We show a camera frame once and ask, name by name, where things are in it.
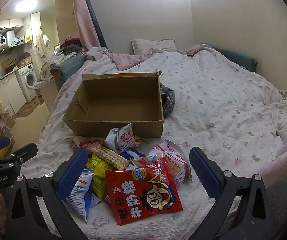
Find tan patterned wafer bar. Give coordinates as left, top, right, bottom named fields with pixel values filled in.
left=91, top=145, right=130, bottom=170

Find large red snack bag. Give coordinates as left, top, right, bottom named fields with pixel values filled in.
left=105, top=157, right=184, bottom=226

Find white base cabinets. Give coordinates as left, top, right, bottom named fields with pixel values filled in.
left=0, top=72, right=24, bottom=115

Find tall white cabinet door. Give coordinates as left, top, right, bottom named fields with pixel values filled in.
left=30, top=12, right=42, bottom=47

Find white wall cabinets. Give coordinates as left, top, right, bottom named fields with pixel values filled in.
left=0, top=19, right=24, bottom=32

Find cardboard box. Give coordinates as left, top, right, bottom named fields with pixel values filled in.
left=62, top=70, right=164, bottom=139

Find round ceiling lamp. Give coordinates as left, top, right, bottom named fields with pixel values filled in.
left=15, top=0, right=37, bottom=12

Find dark red meat snack packet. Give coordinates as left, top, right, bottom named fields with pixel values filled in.
left=79, top=140, right=99, bottom=148

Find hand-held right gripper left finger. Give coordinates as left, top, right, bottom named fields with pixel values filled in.
left=5, top=147, right=94, bottom=240

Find white and blue snack bag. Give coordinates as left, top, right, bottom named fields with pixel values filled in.
left=65, top=169, right=101, bottom=223

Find white washing machine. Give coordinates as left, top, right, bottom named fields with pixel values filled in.
left=15, top=64, right=37, bottom=103

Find white charger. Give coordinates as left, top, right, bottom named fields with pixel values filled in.
left=276, top=129, right=287, bottom=142

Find small blue snack packet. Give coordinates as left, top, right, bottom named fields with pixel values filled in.
left=121, top=150, right=146, bottom=161

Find crumpled silver snack bag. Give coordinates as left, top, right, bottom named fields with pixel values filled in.
left=105, top=123, right=142, bottom=154

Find yellow snack bag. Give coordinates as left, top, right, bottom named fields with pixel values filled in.
left=87, top=152, right=114, bottom=200

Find teal padded bed rail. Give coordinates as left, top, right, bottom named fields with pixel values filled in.
left=201, top=42, right=258, bottom=73
left=50, top=54, right=86, bottom=92

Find grey pillow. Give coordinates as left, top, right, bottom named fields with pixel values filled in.
left=131, top=39, right=178, bottom=55

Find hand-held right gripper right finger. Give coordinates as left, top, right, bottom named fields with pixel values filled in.
left=189, top=146, right=276, bottom=240

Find patterned floor rug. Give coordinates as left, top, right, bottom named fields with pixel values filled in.
left=16, top=96, right=44, bottom=119

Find dark striped cloth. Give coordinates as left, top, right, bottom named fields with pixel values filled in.
left=159, top=82, right=176, bottom=119

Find floral crumpled cloth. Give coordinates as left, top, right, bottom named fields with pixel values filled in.
left=40, top=54, right=69, bottom=83

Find pink blanket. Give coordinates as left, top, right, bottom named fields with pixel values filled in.
left=105, top=44, right=218, bottom=72

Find hanging white towel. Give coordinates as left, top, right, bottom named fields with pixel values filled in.
left=36, top=34, right=50, bottom=58

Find pink curtain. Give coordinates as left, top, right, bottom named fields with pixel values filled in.
left=72, top=0, right=100, bottom=53

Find dark grey curtain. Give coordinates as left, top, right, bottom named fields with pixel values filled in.
left=80, top=0, right=107, bottom=48

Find pile of dark clothes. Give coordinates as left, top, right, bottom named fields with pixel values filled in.
left=58, top=37, right=87, bottom=55

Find white red-trimmed cracker bag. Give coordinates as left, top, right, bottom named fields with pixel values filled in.
left=147, top=140, right=192, bottom=187

